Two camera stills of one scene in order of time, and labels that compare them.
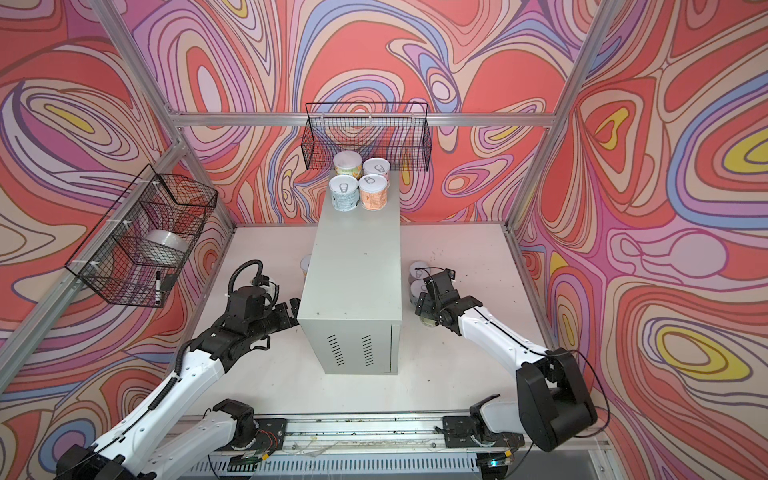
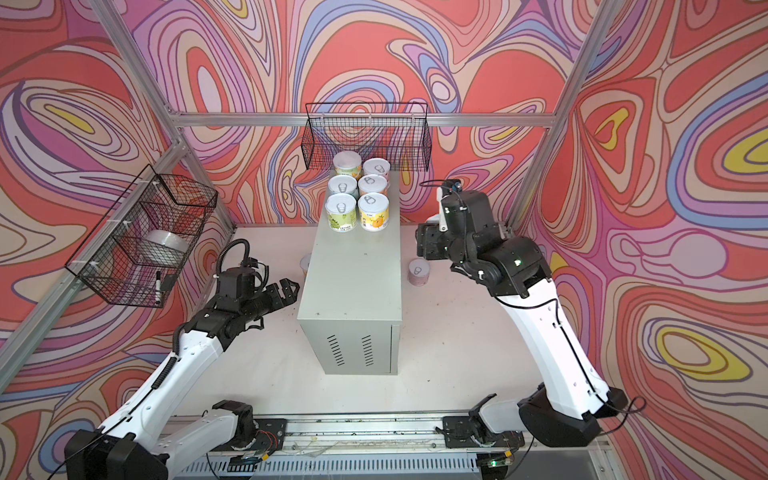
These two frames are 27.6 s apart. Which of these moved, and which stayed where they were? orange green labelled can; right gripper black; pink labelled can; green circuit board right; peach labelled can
Moved: right gripper black
Stayed: peach labelled can; green circuit board right; orange green labelled can; pink labelled can
